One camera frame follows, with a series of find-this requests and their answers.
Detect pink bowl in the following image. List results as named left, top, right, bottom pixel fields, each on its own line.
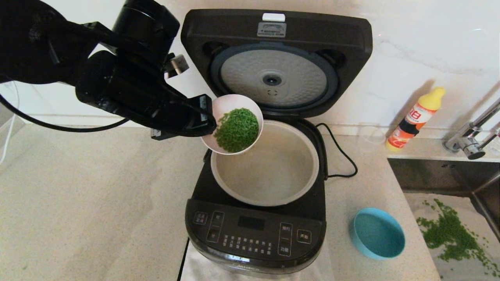
left=200, top=94, right=264, bottom=156

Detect black rice cooker lid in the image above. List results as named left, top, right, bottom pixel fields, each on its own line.
left=180, top=9, right=373, bottom=119

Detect black rice cooker body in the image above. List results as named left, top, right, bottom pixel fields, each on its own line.
left=185, top=113, right=328, bottom=274

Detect blue bowl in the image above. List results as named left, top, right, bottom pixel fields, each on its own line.
left=350, top=207, right=405, bottom=261

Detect black strip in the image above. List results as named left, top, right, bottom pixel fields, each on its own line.
left=177, top=235, right=191, bottom=281

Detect white cloth mat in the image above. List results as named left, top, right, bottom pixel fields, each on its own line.
left=180, top=238, right=336, bottom=281

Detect clear glass cup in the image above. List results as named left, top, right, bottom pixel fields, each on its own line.
left=357, top=122, right=386, bottom=153

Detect orange yellow detergent bottle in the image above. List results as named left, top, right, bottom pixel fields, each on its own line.
left=385, top=87, right=446, bottom=152

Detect steel sink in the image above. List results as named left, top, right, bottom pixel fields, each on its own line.
left=387, top=157, right=500, bottom=281

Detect chrome faucet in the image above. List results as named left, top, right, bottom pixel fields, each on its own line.
left=442, top=98, right=500, bottom=160

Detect spilled green grains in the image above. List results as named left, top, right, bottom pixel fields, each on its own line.
left=416, top=198, right=500, bottom=278

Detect smooth black arm cable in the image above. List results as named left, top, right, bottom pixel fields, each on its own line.
left=0, top=93, right=130, bottom=133

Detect white charger cable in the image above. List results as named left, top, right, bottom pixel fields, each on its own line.
left=0, top=82, right=20, bottom=164

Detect black power cable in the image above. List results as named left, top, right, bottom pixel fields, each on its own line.
left=316, top=123, right=358, bottom=179

